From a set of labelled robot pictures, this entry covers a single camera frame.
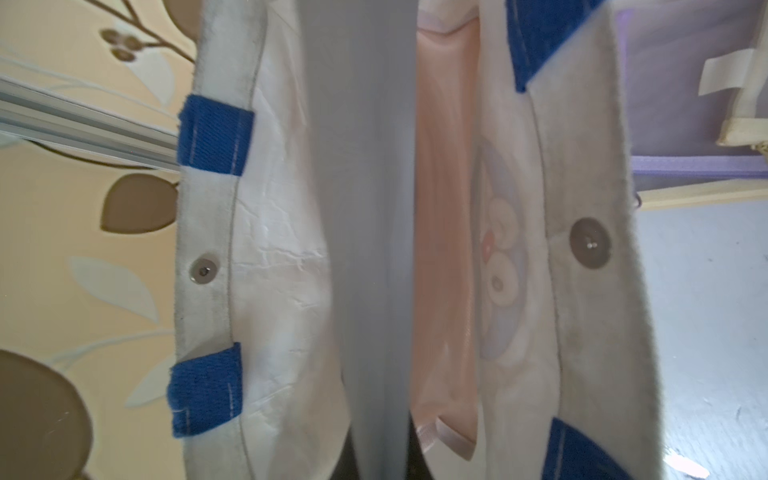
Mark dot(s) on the pink mesh pencil pouch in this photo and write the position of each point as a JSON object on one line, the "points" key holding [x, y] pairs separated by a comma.
{"points": [[443, 392]]}

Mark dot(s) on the yellow trimmed pouch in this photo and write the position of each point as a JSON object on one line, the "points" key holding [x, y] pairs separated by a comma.
{"points": [[744, 90]]}

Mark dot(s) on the white canvas tote bag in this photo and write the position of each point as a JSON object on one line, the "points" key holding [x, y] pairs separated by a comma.
{"points": [[565, 361]]}

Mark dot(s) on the purple pouch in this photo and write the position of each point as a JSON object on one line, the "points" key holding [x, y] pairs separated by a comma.
{"points": [[678, 108]]}

